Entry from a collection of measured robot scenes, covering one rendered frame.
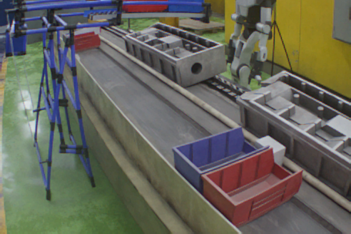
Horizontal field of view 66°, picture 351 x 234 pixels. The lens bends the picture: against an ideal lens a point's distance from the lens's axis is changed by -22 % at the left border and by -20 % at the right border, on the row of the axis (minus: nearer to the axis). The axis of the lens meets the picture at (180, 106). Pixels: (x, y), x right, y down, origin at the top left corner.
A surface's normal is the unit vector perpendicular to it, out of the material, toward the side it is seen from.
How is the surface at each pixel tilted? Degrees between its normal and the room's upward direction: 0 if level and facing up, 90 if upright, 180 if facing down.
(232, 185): 88
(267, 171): 88
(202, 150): 88
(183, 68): 90
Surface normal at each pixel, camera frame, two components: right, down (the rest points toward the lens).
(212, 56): 0.49, 0.37
